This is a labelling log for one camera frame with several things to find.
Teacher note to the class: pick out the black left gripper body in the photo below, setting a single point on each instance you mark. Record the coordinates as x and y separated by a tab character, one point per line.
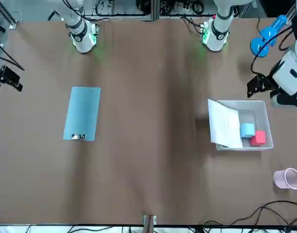
263	83

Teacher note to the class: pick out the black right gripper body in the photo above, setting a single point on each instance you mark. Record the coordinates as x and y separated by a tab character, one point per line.
1	74

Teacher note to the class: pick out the white A4 paper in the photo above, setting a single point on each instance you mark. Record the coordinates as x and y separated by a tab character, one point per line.
223	123

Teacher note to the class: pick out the blue A4 clipboard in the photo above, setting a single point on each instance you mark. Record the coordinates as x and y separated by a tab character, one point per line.
83	109

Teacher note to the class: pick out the silver metal clip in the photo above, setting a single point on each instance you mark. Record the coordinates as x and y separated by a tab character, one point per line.
78	136

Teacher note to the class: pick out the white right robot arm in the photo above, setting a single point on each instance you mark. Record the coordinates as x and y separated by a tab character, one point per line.
81	31

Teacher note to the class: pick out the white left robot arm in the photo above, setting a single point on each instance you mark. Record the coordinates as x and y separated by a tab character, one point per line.
217	31

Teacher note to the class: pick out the white plastic bin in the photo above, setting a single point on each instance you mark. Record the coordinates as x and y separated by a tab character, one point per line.
265	126

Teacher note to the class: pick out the light blue cube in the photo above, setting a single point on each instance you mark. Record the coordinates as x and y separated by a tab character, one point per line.
247	130

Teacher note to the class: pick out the red cube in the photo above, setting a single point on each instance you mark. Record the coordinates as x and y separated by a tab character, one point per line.
258	138

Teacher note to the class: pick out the pink plastic cup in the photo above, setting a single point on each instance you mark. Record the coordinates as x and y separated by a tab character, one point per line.
280	180

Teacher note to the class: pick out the aluminium frame bar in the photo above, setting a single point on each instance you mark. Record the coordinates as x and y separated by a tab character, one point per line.
12	24

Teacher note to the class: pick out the aluminium frame rack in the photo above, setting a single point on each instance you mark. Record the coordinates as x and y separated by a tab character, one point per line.
155	9

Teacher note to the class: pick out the small metal bracket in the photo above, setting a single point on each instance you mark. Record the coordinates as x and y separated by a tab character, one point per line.
149	219

